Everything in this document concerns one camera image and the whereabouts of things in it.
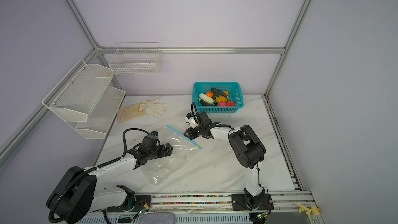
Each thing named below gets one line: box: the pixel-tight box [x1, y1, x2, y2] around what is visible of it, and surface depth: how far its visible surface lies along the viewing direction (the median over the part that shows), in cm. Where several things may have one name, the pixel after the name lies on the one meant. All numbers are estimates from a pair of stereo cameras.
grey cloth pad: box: [138, 212, 176, 224], surface depth 69 cm
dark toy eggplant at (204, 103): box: [200, 99, 214, 107], surface depth 114 cm
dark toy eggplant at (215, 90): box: [210, 87, 231, 100], surface depth 117 cm
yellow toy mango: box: [215, 95, 228, 104], surface depth 116 cm
